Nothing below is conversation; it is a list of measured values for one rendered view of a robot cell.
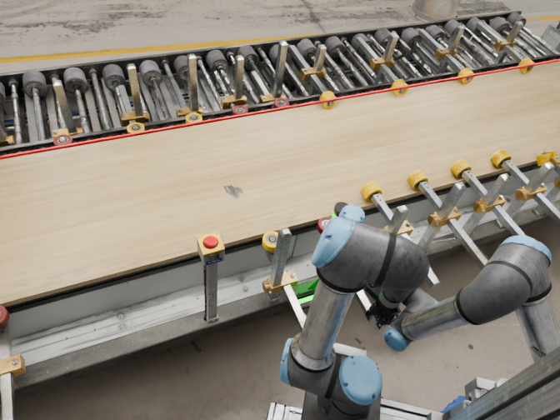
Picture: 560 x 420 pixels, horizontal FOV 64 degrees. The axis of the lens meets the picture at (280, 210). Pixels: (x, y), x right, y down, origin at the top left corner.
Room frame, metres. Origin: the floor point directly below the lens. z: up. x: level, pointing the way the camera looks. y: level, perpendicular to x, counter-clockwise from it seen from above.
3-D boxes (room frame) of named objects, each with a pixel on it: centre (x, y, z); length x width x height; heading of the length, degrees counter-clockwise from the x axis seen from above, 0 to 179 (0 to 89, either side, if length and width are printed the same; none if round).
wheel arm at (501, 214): (1.42, -0.94, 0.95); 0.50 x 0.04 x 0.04; 30
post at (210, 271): (0.77, 0.19, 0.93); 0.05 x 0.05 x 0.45; 30
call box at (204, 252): (0.77, 0.19, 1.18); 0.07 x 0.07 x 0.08; 30
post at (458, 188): (1.29, -0.68, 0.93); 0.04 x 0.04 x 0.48; 30
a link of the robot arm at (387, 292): (0.80, -0.43, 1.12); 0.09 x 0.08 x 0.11; 55
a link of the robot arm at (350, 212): (0.89, -0.22, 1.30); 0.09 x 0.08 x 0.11; 171
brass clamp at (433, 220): (1.30, -0.70, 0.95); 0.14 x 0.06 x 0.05; 120
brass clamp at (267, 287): (0.92, -0.05, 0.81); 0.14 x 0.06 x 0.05; 120
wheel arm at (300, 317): (0.88, -0.09, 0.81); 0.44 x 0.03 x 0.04; 30
